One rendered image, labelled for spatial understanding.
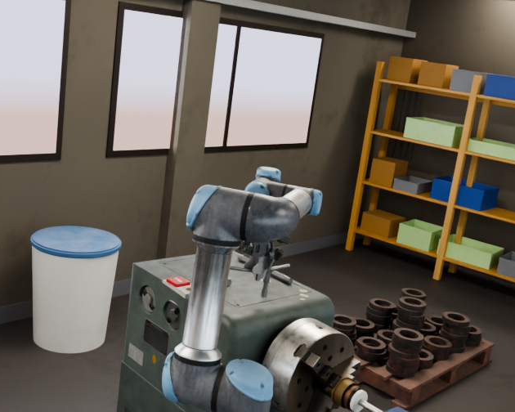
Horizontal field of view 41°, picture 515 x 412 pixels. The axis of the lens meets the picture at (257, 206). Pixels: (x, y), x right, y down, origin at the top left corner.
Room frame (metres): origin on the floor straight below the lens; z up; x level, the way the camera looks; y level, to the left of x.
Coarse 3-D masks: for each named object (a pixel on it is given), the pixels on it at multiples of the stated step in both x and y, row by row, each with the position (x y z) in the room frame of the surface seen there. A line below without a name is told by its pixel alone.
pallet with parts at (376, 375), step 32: (352, 320) 4.44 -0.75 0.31; (384, 320) 4.67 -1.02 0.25; (416, 320) 4.50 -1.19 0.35; (448, 320) 4.54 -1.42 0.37; (384, 352) 4.22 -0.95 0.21; (416, 352) 4.04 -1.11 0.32; (448, 352) 4.40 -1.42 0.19; (480, 352) 4.61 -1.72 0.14; (384, 384) 4.05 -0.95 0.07; (416, 384) 3.96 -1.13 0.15; (448, 384) 4.29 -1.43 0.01
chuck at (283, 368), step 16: (288, 336) 2.01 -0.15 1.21; (304, 336) 1.99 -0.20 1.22; (320, 336) 1.99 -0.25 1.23; (336, 336) 2.03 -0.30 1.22; (288, 352) 1.96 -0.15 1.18; (320, 352) 1.99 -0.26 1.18; (336, 352) 2.04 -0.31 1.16; (352, 352) 2.10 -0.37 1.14; (272, 368) 1.96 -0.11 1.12; (288, 368) 1.93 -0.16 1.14; (304, 368) 1.94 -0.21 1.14; (288, 384) 1.90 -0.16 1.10; (304, 384) 1.95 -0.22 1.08; (320, 384) 2.04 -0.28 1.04; (272, 400) 1.96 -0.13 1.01; (288, 400) 1.91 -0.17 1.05; (304, 400) 1.96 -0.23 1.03
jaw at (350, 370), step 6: (348, 360) 2.07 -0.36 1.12; (354, 360) 2.07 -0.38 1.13; (336, 366) 2.05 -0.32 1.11; (342, 366) 2.04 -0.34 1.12; (348, 366) 2.04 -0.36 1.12; (354, 366) 2.05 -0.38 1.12; (336, 372) 2.02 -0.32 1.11; (342, 372) 2.01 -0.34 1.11; (348, 372) 2.01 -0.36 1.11; (354, 372) 2.02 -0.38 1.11; (354, 378) 1.99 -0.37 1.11
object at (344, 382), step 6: (342, 378) 1.94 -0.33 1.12; (348, 378) 1.96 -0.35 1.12; (336, 384) 1.93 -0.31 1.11; (342, 384) 1.92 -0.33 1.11; (348, 384) 1.92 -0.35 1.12; (354, 384) 1.93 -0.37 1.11; (330, 390) 1.94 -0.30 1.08; (336, 390) 1.92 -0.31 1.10; (342, 390) 1.91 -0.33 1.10; (348, 390) 1.91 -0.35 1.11; (354, 390) 1.90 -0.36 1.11; (336, 396) 1.91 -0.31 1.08; (342, 396) 1.90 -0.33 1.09; (348, 396) 1.89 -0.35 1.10; (336, 402) 1.92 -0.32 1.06; (342, 402) 1.90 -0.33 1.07; (348, 402) 1.88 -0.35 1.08; (348, 408) 1.89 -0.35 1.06
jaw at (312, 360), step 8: (296, 352) 1.96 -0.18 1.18; (304, 352) 1.94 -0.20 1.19; (304, 360) 1.94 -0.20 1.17; (312, 360) 1.93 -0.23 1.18; (320, 360) 1.93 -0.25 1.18; (312, 368) 1.92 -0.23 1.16; (320, 368) 1.93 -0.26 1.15; (328, 368) 1.93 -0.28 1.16; (320, 376) 1.92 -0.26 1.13; (328, 376) 1.93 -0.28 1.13; (336, 376) 1.93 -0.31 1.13; (328, 384) 1.93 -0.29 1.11
